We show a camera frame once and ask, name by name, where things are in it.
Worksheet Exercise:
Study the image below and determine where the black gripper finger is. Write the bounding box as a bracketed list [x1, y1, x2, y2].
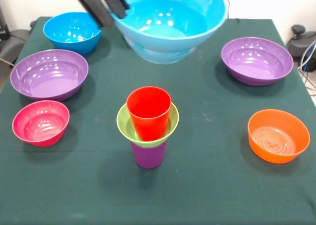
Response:
[69, 0, 115, 30]
[97, 0, 131, 20]

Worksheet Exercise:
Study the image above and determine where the small blue bowl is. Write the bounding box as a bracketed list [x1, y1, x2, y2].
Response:
[108, 0, 228, 65]

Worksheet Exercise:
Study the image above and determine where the small green bowl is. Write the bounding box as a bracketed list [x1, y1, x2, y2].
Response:
[116, 102, 180, 148]

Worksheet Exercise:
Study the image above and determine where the red cup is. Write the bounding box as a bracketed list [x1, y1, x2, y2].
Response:
[126, 86, 172, 142]

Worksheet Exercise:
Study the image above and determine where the purple cup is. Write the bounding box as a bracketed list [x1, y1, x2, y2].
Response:
[130, 139, 168, 170]

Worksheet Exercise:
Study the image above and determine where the large blue bowl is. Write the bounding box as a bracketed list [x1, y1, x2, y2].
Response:
[42, 11, 102, 55]

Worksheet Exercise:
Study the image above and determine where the wide purple bowl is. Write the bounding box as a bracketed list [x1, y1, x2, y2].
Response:
[9, 49, 89, 102]
[221, 37, 294, 87]

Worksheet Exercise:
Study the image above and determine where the black office chair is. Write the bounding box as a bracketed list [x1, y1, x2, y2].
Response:
[0, 29, 32, 62]

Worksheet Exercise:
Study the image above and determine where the pink bowl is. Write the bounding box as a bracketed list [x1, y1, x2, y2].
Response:
[11, 100, 71, 147]

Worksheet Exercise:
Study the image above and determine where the black grey machine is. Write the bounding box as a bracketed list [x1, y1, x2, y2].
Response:
[286, 24, 316, 62]

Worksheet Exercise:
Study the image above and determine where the dark green tablecloth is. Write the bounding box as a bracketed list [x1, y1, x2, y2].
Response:
[0, 16, 316, 225]

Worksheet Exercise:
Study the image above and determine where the orange bowl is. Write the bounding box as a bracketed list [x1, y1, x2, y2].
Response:
[247, 109, 311, 164]

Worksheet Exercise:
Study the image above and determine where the grey cable bundle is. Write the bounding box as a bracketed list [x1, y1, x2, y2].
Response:
[297, 41, 316, 97]

